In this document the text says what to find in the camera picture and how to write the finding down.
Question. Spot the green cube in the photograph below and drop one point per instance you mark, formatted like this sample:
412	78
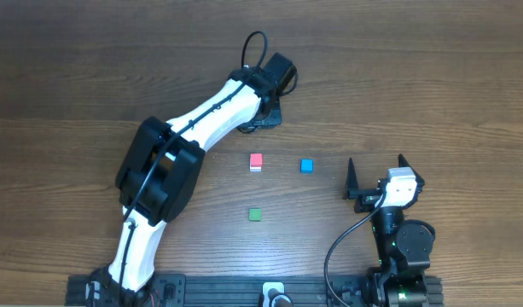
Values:
254	215

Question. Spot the white cube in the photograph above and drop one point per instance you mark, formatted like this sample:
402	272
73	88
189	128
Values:
255	169

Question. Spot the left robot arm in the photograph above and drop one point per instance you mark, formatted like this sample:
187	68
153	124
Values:
227	111

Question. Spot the blue cube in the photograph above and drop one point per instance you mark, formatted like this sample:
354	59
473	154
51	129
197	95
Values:
306	166

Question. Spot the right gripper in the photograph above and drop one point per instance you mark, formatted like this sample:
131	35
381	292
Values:
367	200

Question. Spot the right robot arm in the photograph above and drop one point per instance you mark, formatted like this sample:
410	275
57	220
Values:
414	245

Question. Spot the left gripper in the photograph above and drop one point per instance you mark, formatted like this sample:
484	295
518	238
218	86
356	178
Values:
269	119

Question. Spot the mounting rail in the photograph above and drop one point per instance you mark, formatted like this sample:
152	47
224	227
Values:
227	292

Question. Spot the red cube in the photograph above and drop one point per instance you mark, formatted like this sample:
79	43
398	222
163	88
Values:
256	160

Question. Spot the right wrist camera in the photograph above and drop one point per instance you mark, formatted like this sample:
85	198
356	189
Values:
401	185

